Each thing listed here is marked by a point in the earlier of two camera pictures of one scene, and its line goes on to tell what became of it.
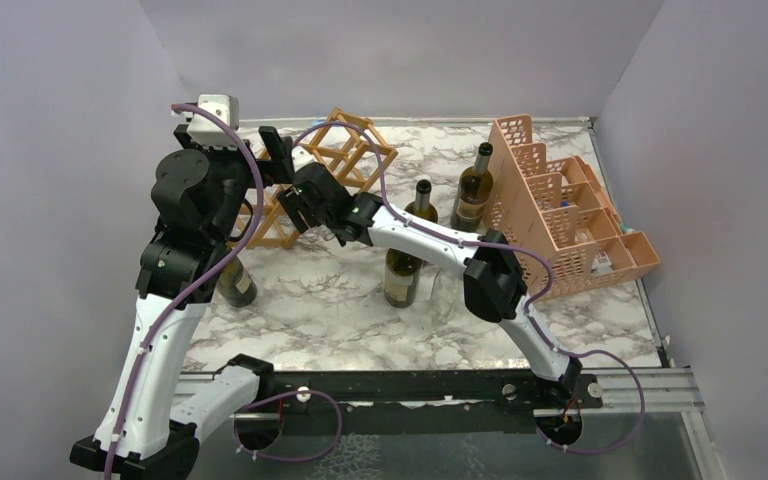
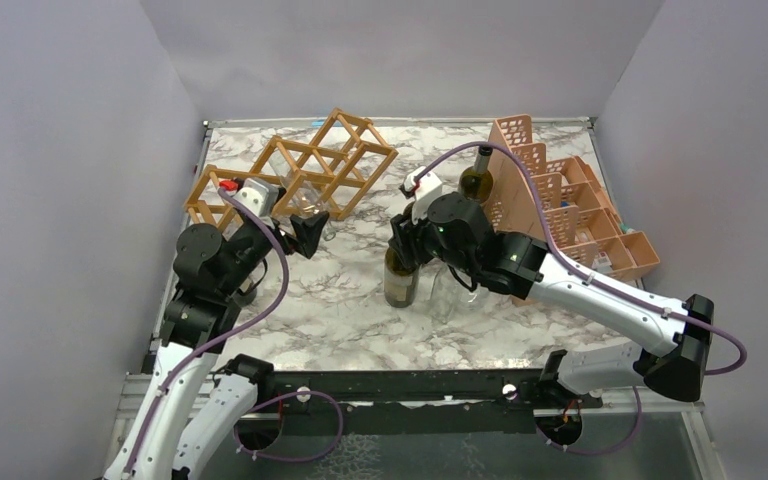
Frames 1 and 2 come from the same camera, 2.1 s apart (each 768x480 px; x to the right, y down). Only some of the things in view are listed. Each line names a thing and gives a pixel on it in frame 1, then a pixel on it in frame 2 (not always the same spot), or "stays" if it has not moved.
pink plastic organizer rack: (562, 229) stays
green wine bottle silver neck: (473, 193) stays
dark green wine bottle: (401, 277) stays
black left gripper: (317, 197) → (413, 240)
